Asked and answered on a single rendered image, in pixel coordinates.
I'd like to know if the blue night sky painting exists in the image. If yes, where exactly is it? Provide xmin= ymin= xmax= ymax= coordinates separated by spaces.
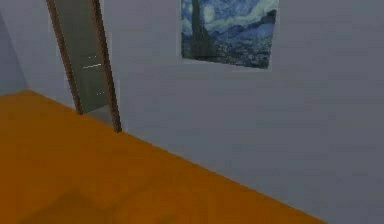
xmin=180 ymin=0 xmax=280 ymax=71

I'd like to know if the brown framed doorway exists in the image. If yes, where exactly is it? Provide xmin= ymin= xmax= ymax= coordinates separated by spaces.
xmin=45 ymin=0 xmax=123 ymax=134

